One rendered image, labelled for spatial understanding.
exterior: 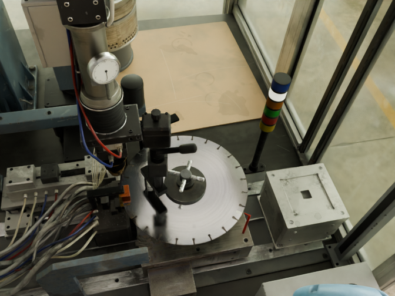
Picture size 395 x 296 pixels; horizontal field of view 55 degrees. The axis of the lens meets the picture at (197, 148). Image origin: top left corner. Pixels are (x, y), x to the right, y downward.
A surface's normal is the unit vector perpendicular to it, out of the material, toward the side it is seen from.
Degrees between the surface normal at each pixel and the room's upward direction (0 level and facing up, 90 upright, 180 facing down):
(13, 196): 90
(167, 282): 0
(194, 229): 0
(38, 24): 90
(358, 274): 0
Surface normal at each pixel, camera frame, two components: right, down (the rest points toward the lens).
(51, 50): 0.22, 0.79
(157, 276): 0.06, -0.60
